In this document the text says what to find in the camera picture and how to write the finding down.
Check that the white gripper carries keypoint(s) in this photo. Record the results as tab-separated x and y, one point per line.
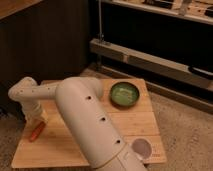
34	111

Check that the red-orange pepper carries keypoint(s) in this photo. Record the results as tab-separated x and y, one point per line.
37	131

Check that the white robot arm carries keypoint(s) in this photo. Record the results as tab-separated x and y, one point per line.
78	102

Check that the green bowl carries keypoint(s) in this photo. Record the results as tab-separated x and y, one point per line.
124	94

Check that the metal vertical pole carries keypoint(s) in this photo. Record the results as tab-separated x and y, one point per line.
101	36

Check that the wooden shelf rail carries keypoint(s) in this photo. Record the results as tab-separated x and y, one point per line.
164	67

